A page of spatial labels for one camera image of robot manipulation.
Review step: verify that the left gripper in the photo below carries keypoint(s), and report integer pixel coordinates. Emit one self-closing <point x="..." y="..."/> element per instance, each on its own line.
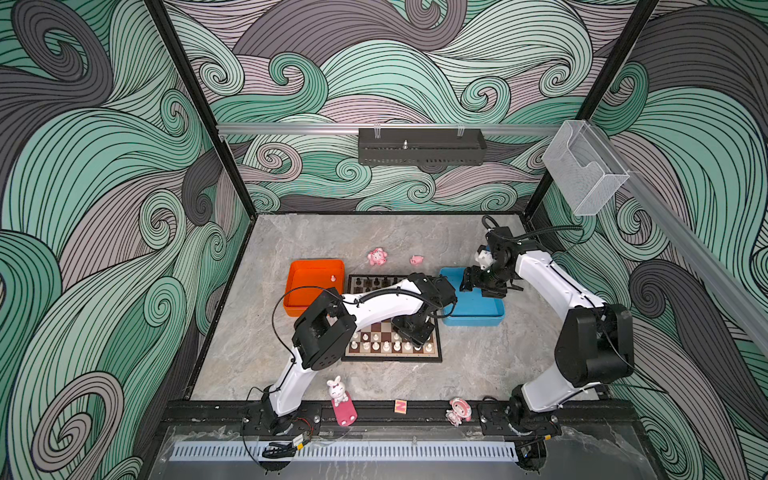
<point x="417" y="340"/>

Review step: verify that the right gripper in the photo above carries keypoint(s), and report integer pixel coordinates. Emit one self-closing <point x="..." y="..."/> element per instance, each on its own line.
<point x="471" y="275"/>

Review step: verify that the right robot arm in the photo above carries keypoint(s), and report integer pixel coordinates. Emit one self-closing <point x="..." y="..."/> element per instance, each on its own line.
<point x="595" y="344"/>

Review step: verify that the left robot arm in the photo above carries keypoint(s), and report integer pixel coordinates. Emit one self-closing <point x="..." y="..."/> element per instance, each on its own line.
<point x="324" y="330"/>

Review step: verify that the chess board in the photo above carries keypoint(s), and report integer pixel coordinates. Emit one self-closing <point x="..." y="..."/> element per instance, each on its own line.
<point x="379" y="342"/>

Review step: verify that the blue plastic tray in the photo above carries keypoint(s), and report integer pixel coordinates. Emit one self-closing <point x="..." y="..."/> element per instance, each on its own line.
<point x="471" y="309"/>

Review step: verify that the pink kitty toy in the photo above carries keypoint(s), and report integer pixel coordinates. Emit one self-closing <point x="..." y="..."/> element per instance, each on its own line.
<point x="377" y="257"/>

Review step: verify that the pink haired doll figure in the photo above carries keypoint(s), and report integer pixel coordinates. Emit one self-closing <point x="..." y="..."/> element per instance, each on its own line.
<point x="459" y="412"/>

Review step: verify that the white rabbit figure pink base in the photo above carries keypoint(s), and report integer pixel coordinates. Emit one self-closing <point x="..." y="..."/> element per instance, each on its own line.
<point x="342" y="404"/>

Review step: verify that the orange plastic tray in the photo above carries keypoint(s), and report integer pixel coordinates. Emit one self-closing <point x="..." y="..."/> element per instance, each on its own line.
<point x="305" y="280"/>

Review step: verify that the white slotted cable duct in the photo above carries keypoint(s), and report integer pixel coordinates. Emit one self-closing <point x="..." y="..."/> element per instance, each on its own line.
<point x="353" y="451"/>

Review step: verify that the clear acrylic wall box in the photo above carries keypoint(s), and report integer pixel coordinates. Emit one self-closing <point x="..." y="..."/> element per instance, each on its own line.
<point x="585" y="166"/>

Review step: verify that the black wall shelf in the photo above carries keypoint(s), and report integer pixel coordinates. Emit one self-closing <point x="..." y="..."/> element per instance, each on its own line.
<point x="421" y="147"/>

